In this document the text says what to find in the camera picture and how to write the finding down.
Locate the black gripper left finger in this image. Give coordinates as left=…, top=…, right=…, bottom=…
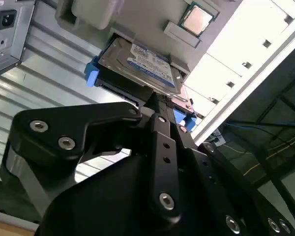
left=0, top=92, right=184, bottom=222

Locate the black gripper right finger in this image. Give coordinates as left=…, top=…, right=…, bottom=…
left=159, top=93, right=295, bottom=236

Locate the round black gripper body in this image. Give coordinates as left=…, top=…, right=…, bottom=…
left=36, top=155, right=227, bottom=236

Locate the hard disk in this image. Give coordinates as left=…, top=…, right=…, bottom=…
left=84, top=36, right=199, bottom=133

